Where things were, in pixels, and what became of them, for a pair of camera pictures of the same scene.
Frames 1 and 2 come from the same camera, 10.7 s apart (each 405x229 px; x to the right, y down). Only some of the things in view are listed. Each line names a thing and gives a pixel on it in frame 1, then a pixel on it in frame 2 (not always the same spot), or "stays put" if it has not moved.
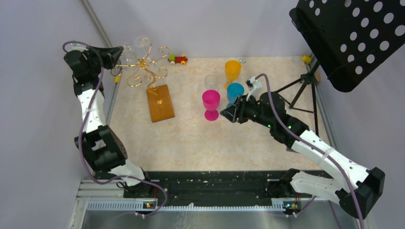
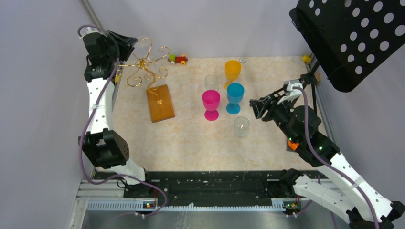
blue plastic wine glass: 233,90 stays put
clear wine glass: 211,82 stays put
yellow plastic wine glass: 232,70 stays put
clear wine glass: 127,57 -> 241,126
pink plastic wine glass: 211,99 stays put
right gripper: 239,109 -> 261,106
